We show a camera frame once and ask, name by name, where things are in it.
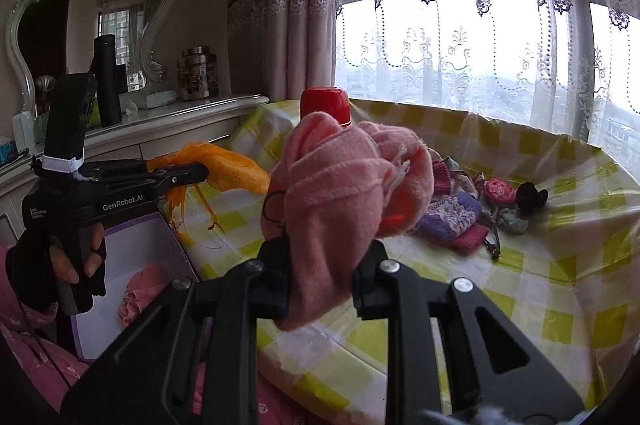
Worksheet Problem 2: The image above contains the yellow checked tablecloth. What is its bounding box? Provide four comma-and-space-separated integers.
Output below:
175, 97, 640, 425

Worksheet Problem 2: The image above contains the blue tissue pack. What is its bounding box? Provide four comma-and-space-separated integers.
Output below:
0, 137, 29, 166

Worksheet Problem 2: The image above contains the purple patterned knit pouch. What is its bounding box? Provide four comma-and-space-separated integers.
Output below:
414, 194, 490, 256

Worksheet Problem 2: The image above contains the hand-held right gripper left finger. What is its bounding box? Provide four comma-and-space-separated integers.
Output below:
60, 236, 292, 425

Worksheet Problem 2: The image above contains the large patterned glass jar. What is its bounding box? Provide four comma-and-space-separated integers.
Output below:
183, 47, 220, 101

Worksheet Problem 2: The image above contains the white dresser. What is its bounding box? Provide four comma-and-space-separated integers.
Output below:
0, 93, 271, 256

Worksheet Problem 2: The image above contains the floral heavy curtain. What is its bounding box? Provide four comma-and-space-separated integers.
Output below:
227, 0, 347, 106

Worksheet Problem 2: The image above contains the drawstring cloth pouch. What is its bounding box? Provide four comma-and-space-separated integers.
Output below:
451, 170, 504, 260

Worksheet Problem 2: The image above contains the sheer embroidered curtain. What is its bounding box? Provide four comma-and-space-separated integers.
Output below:
334, 0, 640, 166

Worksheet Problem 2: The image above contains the person's left hand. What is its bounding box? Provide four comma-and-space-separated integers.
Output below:
7, 224, 109, 312

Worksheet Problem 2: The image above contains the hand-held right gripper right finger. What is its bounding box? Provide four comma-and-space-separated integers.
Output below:
352, 240, 587, 425

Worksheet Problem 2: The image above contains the pink knit cloth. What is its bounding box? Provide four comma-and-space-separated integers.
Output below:
117, 264, 172, 327

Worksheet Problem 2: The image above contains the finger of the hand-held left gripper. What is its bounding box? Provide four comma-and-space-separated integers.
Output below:
84, 158, 209, 196

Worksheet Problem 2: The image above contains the black tall bottle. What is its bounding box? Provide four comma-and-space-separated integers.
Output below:
92, 34, 124, 128

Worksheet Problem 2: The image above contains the pale green flat box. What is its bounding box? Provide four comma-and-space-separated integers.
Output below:
137, 90, 177, 108

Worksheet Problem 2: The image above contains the grey mouse soft toy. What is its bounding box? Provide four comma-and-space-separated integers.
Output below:
499, 206, 532, 234

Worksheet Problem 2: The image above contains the light pink sock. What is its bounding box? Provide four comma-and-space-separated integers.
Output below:
262, 112, 435, 332

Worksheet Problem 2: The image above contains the white box with purple edge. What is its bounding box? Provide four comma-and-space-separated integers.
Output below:
69, 212, 202, 362

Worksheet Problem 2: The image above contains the red thermos bottle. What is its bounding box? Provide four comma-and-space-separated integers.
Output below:
300, 88, 354, 128

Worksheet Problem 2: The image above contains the ornate silver framed mirror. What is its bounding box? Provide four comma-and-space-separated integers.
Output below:
4, 0, 174, 116

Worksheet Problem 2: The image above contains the person's left forearm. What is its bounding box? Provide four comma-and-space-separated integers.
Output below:
0, 242, 97, 413

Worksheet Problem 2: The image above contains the pink flower scrunchie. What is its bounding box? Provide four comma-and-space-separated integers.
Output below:
483, 178, 516, 206

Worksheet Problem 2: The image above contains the white plastic bottle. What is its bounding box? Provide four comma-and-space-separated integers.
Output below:
13, 112, 36, 151

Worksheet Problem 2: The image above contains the round metal ornament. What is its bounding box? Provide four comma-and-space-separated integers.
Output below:
34, 75, 57, 116

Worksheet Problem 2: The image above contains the black scrunchie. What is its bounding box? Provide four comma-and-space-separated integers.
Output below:
515, 182, 549, 214

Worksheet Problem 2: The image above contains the magenta ribbed knit hat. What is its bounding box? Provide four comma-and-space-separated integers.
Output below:
432, 159, 455, 197

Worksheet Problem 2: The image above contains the orange mesh bag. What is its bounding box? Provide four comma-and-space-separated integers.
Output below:
147, 142, 271, 252

